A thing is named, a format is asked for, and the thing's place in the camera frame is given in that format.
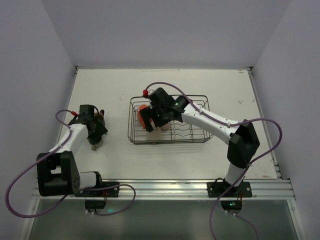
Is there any right black controller box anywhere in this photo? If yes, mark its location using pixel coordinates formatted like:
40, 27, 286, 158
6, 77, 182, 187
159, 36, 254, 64
220, 200, 243, 214

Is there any aluminium mounting rail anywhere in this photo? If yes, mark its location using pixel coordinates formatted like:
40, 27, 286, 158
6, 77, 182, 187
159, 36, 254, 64
31, 177, 296, 201

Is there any black controller box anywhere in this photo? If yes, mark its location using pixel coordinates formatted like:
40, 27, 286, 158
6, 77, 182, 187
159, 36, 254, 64
220, 200, 243, 214
84, 200, 106, 212

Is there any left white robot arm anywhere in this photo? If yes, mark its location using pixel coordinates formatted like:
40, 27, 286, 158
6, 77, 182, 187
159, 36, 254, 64
36, 104, 108, 197

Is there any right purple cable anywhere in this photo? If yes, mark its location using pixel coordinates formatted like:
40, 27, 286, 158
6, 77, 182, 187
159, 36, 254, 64
142, 81, 284, 240

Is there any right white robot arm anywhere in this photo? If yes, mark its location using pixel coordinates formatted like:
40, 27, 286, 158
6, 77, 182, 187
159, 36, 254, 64
139, 87, 260, 188

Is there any dark brown ceramic mug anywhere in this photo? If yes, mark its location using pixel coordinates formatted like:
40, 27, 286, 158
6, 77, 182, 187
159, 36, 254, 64
94, 109, 106, 127

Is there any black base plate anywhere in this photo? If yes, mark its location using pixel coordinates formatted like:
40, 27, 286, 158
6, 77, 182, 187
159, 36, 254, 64
206, 175, 252, 199
74, 181, 120, 198

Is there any pink faceted ceramic mug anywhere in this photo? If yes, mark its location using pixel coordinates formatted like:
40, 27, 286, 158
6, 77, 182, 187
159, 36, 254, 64
160, 122, 171, 131

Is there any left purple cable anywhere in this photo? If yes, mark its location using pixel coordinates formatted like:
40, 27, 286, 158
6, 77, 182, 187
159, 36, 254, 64
5, 109, 137, 218

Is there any purple cable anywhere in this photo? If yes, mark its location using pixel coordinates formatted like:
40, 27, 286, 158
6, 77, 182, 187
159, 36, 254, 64
142, 81, 284, 240
5, 109, 137, 218

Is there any small olive green cup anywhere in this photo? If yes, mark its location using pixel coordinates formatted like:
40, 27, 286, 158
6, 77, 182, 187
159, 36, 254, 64
91, 139, 104, 151

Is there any left black controller box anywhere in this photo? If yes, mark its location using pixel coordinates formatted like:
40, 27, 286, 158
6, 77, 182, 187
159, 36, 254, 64
84, 200, 106, 212

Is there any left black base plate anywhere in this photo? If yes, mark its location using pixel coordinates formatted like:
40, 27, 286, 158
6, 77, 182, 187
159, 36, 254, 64
74, 181, 120, 198

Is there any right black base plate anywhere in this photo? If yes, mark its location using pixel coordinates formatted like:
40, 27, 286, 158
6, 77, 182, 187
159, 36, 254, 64
206, 175, 252, 199

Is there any black wire dish rack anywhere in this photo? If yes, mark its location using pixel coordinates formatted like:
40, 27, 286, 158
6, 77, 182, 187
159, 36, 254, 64
127, 96, 213, 145

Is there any beige plastic tumbler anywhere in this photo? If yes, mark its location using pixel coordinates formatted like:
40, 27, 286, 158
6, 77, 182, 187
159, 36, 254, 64
146, 127, 162, 142

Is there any orange ceramic mug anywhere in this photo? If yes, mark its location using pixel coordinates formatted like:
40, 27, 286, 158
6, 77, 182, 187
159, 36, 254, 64
136, 104, 148, 130

